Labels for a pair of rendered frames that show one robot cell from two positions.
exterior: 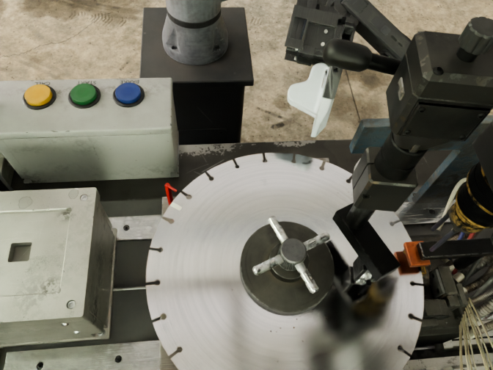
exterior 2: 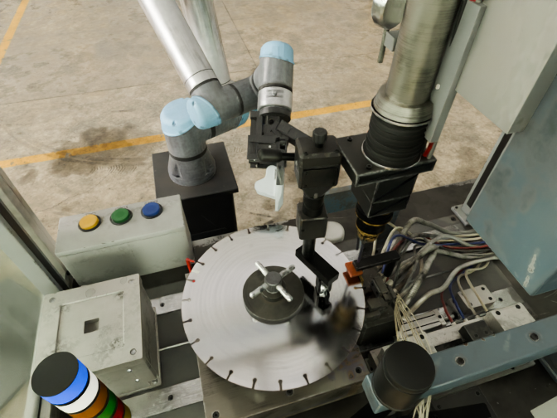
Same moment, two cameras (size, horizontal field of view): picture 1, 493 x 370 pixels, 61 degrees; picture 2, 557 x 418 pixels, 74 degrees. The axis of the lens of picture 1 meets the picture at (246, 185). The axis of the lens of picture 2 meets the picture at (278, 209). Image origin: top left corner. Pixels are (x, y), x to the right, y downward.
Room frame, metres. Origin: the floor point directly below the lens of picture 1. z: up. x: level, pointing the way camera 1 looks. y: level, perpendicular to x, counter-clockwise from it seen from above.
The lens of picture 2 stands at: (-0.17, -0.04, 1.55)
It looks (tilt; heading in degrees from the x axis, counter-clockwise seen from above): 47 degrees down; 355
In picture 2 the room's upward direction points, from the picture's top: straight up
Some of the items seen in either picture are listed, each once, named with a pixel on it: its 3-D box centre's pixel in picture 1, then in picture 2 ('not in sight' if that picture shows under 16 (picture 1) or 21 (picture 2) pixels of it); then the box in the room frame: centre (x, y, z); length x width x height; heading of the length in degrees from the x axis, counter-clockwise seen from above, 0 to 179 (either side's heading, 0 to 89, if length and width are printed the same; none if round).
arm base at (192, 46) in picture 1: (194, 23); (190, 157); (0.76, 0.16, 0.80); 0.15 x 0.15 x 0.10
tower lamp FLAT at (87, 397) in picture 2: not in sight; (73, 387); (-0.02, 0.18, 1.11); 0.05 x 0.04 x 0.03; 11
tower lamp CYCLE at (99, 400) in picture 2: not in sight; (84, 396); (-0.02, 0.18, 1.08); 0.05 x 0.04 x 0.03; 11
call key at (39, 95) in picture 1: (39, 97); (89, 223); (0.42, 0.35, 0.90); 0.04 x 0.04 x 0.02
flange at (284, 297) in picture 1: (287, 263); (273, 290); (0.17, -0.06, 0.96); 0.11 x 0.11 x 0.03
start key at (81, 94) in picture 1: (84, 96); (121, 216); (0.44, 0.28, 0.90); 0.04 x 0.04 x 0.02
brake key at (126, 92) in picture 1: (128, 95); (152, 211); (0.45, 0.21, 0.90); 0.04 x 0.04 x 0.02
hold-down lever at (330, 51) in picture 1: (379, 75); (288, 162); (0.23, -0.09, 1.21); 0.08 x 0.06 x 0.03; 101
